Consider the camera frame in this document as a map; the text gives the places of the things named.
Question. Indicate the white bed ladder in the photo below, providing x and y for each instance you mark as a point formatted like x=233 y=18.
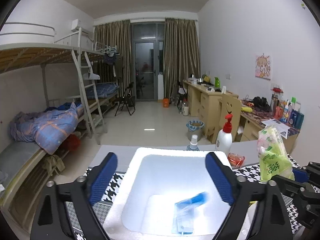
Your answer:
x=86 y=100

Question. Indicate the white clothes hanger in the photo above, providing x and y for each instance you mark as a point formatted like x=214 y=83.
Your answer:
x=92 y=75

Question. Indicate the blue face mask pack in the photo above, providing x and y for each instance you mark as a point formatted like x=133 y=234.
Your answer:
x=185 y=217

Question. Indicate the white narrow cabinet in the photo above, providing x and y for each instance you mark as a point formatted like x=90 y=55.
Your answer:
x=160 y=87

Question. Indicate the olive cloth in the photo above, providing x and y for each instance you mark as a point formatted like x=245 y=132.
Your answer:
x=53 y=163

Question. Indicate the wooden smiley chair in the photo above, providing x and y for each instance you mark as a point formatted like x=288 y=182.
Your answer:
x=226 y=107

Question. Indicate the white lotion bottle red pump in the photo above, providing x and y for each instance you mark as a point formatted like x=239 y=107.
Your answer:
x=223 y=142

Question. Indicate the black bag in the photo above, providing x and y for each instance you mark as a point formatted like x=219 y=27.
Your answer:
x=261 y=103

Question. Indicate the red cloth bundle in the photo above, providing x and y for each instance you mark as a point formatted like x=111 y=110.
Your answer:
x=72 y=142

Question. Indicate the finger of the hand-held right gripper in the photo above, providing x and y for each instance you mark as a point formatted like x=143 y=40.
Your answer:
x=300 y=175
x=287 y=183

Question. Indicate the small blue spray bottle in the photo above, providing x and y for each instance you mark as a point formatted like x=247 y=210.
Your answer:
x=193 y=143

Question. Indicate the black folding chair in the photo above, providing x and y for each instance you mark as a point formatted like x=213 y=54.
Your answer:
x=125 y=100

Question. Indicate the row of toiletry bottles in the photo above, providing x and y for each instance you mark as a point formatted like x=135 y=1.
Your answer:
x=290 y=112

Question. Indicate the cartoon wall poster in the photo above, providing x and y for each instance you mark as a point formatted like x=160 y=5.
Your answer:
x=263 y=66

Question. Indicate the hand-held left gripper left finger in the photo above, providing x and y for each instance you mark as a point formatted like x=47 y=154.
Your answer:
x=105 y=177

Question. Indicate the light wooden desk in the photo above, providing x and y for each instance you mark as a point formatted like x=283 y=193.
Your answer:
x=207 y=105

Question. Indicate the glass balcony door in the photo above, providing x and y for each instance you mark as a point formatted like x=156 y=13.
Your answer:
x=146 y=62

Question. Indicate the wooden desk with patterned cloth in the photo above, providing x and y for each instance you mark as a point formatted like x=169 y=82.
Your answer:
x=252 y=127

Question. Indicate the brown curtain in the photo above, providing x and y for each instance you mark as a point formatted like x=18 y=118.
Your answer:
x=181 y=55
x=112 y=42

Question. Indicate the white foam box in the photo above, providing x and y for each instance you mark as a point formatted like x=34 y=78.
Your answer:
x=162 y=175

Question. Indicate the lined trash bin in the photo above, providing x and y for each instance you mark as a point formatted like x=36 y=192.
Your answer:
x=195 y=131

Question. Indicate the white metal bunk bed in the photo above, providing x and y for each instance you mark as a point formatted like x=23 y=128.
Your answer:
x=105 y=90
x=25 y=52

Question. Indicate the white printed papers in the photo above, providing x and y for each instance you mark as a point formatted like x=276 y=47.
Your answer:
x=277 y=126

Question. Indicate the white air conditioner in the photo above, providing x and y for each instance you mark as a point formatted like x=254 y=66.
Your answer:
x=80 y=26

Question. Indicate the red snack packet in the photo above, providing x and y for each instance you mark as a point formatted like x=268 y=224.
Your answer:
x=236 y=158

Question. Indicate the green plastic jug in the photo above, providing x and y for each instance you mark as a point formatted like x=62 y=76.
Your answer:
x=217 y=82

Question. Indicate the grey mattress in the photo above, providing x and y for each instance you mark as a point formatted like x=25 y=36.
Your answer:
x=17 y=160

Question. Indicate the dark hanging clothes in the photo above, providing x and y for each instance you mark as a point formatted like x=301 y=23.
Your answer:
x=115 y=65

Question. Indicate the blue plaid blanket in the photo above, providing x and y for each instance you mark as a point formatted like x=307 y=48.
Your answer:
x=47 y=127

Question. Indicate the yellow packet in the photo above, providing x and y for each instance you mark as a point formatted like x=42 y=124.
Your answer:
x=247 y=109

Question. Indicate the orange plastic container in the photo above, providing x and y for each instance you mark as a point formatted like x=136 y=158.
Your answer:
x=166 y=103

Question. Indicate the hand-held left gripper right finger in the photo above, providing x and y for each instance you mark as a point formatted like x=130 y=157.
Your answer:
x=220 y=177

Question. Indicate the houndstooth table mat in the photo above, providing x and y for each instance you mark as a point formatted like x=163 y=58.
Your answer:
x=117 y=181

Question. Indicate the green tissue packet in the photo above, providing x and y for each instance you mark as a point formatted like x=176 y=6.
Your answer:
x=272 y=160

